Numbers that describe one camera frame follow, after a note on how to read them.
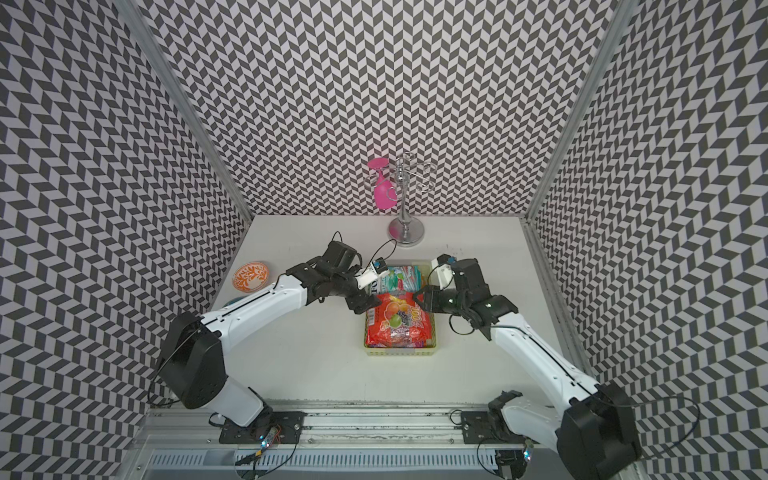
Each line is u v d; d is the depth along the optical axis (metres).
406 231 1.12
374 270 0.73
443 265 0.71
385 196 1.09
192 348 0.47
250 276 0.99
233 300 0.89
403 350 0.80
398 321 0.77
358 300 0.74
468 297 0.61
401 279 0.91
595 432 0.38
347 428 0.75
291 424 0.72
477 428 0.73
